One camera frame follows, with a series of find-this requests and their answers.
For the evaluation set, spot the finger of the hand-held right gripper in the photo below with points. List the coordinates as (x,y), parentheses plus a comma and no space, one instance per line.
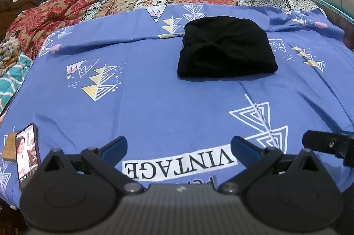
(326,142)

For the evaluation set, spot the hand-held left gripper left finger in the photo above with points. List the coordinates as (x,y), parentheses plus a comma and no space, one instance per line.
(116,148)

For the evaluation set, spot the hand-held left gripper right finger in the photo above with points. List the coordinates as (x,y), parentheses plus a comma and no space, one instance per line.
(243,148)

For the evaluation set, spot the black pants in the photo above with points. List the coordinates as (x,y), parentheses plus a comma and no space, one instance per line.
(229,49)

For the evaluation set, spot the blue printed bedsheet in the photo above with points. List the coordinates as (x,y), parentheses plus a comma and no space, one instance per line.
(166,102)

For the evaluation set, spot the black smartphone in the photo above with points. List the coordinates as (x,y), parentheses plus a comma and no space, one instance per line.
(26,157)

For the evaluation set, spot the brown card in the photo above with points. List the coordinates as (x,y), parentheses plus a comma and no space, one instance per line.
(9,148)

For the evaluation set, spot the teal checked quilt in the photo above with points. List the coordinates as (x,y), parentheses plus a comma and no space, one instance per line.
(13,83)

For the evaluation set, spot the teal rimmed container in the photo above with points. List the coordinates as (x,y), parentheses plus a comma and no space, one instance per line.
(332,6)

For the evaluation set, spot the crumpled patterned cloth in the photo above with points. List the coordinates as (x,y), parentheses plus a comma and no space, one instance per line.
(8,52)

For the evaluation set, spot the patchwork floral blanket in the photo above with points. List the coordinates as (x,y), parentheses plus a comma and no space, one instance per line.
(83,2)

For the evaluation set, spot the dark wooden headboard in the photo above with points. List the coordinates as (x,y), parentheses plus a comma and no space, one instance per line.
(11,6)

